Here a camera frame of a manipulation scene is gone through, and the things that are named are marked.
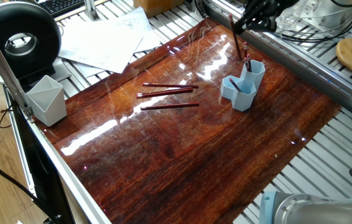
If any light blue hexagonal pen holder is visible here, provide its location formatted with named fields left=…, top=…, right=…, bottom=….
left=220, top=59, right=266, bottom=113

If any silver metal post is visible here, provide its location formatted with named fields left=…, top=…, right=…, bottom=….
left=84, top=0, right=100, bottom=21

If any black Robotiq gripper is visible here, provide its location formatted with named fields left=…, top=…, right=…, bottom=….
left=233, top=0, right=299, bottom=34

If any brown wood-grain board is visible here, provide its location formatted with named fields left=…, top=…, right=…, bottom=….
left=52, top=17, right=343, bottom=224

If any grey aluminium frame rail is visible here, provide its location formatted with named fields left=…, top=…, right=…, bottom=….
left=0, top=9, right=37, bottom=122

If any large white paper sheet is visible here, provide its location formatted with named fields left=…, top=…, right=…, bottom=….
left=58, top=17, right=147, bottom=74

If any clear plastic container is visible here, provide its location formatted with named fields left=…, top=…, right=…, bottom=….
left=277, top=0, right=326, bottom=32

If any black round ring lamp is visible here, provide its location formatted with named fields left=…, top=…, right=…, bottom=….
left=0, top=2, right=62, bottom=86

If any black cable bundle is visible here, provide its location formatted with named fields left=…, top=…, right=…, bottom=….
left=276, top=12, right=352, bottom=45

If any black keyboard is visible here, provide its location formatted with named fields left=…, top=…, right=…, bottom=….
left=36, top=0, right=103, bottom=18

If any grey pentagonal pen holder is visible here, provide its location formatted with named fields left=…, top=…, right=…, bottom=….
left=25, top=75, right=68, bottom=128

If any small tan box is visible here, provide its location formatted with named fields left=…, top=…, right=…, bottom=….
left=132, top=0, right=174, bottom=18

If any small white paper sheet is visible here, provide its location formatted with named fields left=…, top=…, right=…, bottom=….
left=95, top=6, right=164, bottom=54

